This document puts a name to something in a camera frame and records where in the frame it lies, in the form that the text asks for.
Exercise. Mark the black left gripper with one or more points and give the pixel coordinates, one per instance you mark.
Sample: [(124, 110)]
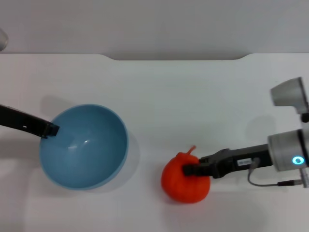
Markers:
[(13, 118)]

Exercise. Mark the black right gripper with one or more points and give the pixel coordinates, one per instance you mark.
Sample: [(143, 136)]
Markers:
[(231, 162)]

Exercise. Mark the orange fruit with stem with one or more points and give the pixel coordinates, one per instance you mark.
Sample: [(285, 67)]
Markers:
[(183, 188)]

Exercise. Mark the blue ceramic bowl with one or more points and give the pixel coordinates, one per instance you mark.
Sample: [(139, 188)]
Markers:
[(84, 157)]

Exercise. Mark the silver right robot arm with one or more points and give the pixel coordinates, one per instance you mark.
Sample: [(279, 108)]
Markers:
[(285, 149)]

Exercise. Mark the left wrist camera housing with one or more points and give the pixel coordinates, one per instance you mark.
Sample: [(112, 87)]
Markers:
[(3, 39)]

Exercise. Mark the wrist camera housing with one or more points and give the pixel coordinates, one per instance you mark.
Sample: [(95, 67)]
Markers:
[(287, 94), (3, 39)]

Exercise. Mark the right wrist camera housing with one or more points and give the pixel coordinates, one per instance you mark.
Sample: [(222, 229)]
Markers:
[(287, 94)]

